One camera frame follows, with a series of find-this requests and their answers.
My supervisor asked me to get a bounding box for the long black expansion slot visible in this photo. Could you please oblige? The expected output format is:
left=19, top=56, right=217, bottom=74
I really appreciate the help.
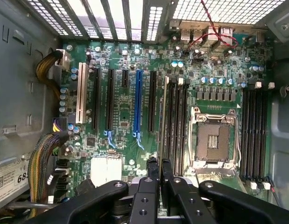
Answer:
left=105, top=69, right=116, bottom=132
left=147, top=70, right=157, bottom=134
left=91, top=67, right=102, bottom=132

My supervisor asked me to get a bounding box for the grey cable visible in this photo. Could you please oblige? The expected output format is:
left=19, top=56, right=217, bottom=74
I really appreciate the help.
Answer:
left=5, top=201, right=62, bottom=211

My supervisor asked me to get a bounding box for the white expansion slot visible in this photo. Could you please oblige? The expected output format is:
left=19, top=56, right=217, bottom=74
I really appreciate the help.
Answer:
left=75, top=62, right=89, bottom=125

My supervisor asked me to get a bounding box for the blue expansion slot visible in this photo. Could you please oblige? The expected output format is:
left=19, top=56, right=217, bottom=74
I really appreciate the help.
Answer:
left=133, top=70, right=144, bottom=139

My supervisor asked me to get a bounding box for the long red black twisted wire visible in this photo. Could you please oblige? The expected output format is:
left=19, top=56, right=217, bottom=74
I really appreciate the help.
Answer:
left=181, top=0, right=240, bottom=55

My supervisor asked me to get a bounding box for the short red black wire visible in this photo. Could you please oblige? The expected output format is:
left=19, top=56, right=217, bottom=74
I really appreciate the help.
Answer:
left=266, top=176, right=283, bottom=207

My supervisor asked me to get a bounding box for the purple yellow power connector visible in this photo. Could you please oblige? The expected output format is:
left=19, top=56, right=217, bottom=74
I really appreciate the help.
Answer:
left=51, top=117, right=68, bottom=134

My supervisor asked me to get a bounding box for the power supply with white label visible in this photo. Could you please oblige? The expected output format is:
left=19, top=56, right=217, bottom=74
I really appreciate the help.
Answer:
left=0, top=151, right=34, bottom=212

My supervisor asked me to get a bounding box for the white power connector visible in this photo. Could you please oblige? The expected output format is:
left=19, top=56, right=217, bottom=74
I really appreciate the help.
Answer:
left=54, top=49, right=71, bottom=71

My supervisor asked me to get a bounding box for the short black expansion slot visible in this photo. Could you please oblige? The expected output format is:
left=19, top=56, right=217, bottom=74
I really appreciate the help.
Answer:
left=121, top=69, right=130, bottom=89

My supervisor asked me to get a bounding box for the braided multicolour cable bundle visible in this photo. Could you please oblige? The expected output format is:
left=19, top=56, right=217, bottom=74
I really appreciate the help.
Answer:
left=27, top=131, right=70, bottom=219

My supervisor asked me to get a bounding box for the CPU socket with metal frame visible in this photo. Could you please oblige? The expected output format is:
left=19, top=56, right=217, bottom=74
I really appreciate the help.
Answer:
left=190, top=106, right=243, bottom=169

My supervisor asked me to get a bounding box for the silver chipset heatsink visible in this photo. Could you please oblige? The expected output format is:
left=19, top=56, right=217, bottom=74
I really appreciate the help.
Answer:
left=90, top=155, right=124, bottom=188

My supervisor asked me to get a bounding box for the yellow black power cable bundle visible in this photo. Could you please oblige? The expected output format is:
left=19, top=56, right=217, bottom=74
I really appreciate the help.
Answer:
left=35, top=51, right=63, bottom=100

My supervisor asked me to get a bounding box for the grey metal PC case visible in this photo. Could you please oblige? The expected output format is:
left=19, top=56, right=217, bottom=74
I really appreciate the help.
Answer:
left=0, top=0, right=289, bottom=224

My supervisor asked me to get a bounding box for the metal rear port block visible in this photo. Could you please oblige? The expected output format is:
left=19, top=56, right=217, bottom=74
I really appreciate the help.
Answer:
left=169, top=19, right=236, bottom=49

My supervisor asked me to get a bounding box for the green motherboard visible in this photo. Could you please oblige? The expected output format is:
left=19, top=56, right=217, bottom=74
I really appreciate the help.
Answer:
left=54, top=35, right=275, bottom=224

